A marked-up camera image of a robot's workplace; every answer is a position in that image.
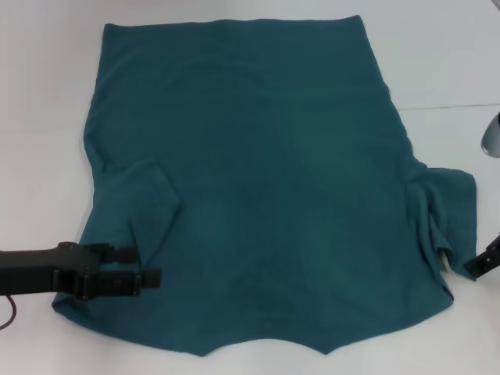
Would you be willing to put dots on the teal blue shirt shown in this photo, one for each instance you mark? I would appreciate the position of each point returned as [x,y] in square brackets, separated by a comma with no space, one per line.
[273,156]

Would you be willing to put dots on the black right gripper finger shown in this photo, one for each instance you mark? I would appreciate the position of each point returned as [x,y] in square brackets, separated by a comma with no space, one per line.
[486,259]

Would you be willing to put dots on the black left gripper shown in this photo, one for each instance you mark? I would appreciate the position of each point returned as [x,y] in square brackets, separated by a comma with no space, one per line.
[35,271]

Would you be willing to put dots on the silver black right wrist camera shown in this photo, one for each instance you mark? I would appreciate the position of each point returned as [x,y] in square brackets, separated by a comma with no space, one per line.
[493,134]

